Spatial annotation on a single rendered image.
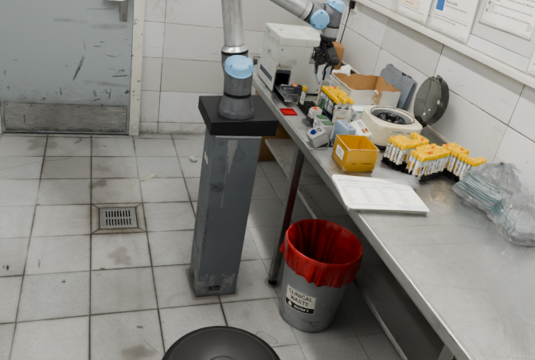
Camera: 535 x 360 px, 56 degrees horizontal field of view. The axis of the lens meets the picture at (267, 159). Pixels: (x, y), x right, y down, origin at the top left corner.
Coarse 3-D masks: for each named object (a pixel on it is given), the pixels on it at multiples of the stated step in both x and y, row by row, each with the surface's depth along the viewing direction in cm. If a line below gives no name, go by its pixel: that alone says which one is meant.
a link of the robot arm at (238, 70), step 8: (232, 56) 205; (240, 56) 206; (232, 64) 199; (240, 64) 200; (248, 64) 201; (224, 72) 206; (232, 72) 199; (240, 72) 199; (248, 72) 201; (224, 80) 206; (232, 80) 201; (240, 80) 200; (248, 80) 202; (224, 88) 206; (232, 88) 202; (240, 88) 202; (248, 88) 204
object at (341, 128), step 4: (336, 120) 215; (340, 120) 215; (344, 120) 216; (336, 124) 215; (340, 124) 212; (344, 124) 212; (348, 124) 212; (336, 128) 215; (340, 128) 213; (344, 128) 210; (348, 128) 208; (352, 128) 209; (336, 132) 216; (340, 132) 213; (344, 132) 210; (348, 132) 208; (352, 132) 209; (332, 140) 217
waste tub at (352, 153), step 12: (336, 144) 200; (348, 144) 204; (360, 144) 206; (372, 144) 198; (336, 156) 200; (348, 156) 191; (360, 156) 193; (372, 156) 194; (348, 168) 194; (360, 168) 195; (372, 168) 197
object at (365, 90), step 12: (336, 72) 262; (336, 84) 257; (348, 84) 267; (360, 84) 269; (372, 84) 272; (384, 84) 265; (360, 96) 245; (372, 96) 247; (384, 96) 249; (396, 96) 251
